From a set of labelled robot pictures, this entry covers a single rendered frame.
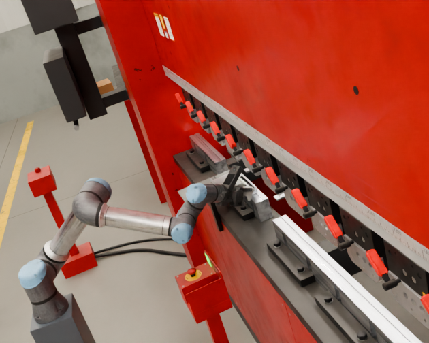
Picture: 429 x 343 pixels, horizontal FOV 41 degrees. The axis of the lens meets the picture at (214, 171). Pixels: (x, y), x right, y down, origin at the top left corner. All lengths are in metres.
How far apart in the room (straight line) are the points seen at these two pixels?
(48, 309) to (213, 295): 0.70
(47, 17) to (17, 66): 6.17
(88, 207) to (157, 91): 1.24
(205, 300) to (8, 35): 7.51
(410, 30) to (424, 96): 0.11
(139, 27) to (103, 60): 6.19
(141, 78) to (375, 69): 2.27
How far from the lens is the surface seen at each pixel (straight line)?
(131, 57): 3.22
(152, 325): 3.57
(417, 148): 1.07
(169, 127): 3.34
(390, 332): 1.66
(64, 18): 3.30
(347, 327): 1.79
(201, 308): 2.33
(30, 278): 2.46
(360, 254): 1.50
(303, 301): 1.96
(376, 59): 1.08
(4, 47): 9.42
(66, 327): 2.54
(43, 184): 4.09
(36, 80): 9.47
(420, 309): 1.34
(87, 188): 2.29
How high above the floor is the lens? 2.10
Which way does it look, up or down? 24 degrees down
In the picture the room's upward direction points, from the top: 17 degrees counter-clockwise
